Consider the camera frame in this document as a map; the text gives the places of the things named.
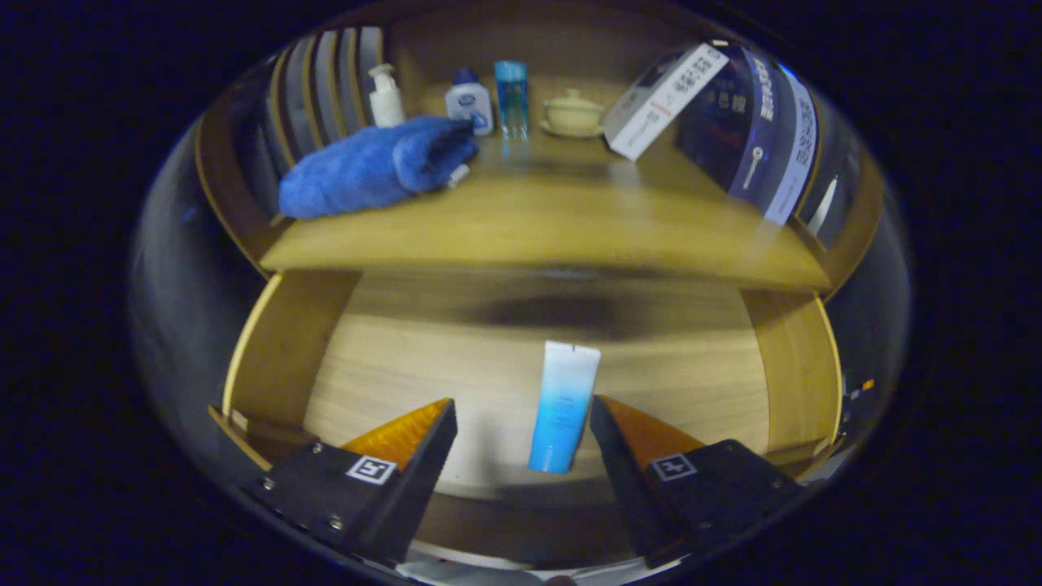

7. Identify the blue rolled towel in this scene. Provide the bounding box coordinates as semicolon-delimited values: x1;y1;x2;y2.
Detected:
278;116;479;219

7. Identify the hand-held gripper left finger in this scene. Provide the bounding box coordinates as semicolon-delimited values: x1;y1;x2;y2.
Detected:
238;397;458;568

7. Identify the dark blue book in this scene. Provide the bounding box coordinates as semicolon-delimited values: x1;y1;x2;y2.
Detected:
676;45;774;204

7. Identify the white book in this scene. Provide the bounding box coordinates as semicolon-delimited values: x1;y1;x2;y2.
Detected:
602;42;729;162

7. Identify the blue and white tube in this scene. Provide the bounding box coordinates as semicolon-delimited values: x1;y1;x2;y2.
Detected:
527;340;602;474

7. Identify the white pump bottle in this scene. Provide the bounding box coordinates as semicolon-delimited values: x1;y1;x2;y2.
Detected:
367;63;406;129

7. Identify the beige lidded teacup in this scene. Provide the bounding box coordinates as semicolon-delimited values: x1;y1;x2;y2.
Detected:
540;88;606;138

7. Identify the light purple book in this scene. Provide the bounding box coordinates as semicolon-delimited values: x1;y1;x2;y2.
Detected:
761;65;819;226

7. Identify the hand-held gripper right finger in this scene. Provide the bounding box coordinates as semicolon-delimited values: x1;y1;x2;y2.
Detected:
588;395;807;569

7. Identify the clear blue bottle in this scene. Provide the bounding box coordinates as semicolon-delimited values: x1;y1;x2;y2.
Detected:
494;60;529;139

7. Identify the wooden countertop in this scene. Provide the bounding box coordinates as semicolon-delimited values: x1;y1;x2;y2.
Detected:
259;77;831;292

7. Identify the wooden drawer with black knob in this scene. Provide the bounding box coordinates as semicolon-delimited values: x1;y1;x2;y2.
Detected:
208;269;845;571

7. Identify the white bottle with blue cap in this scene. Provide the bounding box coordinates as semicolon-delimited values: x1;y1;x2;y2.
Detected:
444;68;495;137

